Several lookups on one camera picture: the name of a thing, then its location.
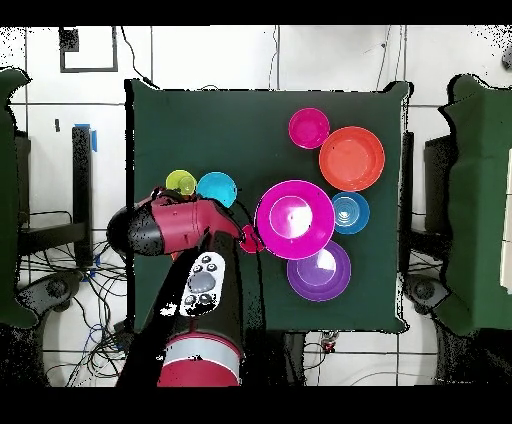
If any small cyan bowl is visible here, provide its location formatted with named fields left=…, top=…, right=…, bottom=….
left=195, top=171, right=238, bottom=209

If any small red and grey item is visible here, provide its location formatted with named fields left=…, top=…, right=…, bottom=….
left=320, top=330, right=340, bottom=354

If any large magenta bowl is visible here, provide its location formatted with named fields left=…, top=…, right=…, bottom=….
left=254, top=179, right=336, bottom=261

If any black cable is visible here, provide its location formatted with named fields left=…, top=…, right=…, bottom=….
left=119, top=25, right=155, bottom=87

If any dark green table cloth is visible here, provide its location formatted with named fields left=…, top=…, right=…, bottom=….
left=124, top=78, right=413, bottom=335

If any black post with blue tape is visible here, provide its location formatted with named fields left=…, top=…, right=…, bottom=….
left=71, top=124, right=98, bottom=268

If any yellow cup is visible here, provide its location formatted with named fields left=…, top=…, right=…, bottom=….
left=165, top=169, right=198, bottom=196

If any black box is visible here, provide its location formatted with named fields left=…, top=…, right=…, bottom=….
left=423, top=134, right=455, bottom=235

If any small crimson bowl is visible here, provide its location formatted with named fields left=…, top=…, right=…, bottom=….
left=288, top=107, right=331, bottom=150

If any red cup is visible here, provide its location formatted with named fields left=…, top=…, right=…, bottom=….
left=238, top=224, right=266, bottom=255

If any thin grey cable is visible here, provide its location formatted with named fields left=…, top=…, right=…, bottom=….
left=374, top=25, right=392, bottom=92
left=268, top=25, right=280, bottom=90

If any green cloth covered table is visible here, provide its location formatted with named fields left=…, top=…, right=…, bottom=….
left=0, top=67, right=39, bottom=330
left=433, top=74, right=512, bottom=337

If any tangle of cables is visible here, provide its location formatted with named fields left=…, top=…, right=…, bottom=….
left=17, top=229, right=135, bottom=387

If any black square floor frame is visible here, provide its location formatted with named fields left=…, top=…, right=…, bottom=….
left=58, top=25, right=120, bottom=74

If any orange bowl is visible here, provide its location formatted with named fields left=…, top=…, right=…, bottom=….
left=318, top=126, right=386, bottom=193

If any purple bowl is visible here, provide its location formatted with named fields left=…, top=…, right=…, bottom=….
left=286, top=239, right=352, bottom=302

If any black metal frame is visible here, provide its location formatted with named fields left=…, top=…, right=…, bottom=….
left=15, top=133, right=89, bottom=257

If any black pedestal foot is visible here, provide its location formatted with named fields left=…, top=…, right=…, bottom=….
left=402, top=273, right=451, bottom=315
left=17, top=271, right=86, bottom=317

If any straight-sided blue bowl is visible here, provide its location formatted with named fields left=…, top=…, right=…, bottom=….
left=331, top=191, right=371, bottom=235

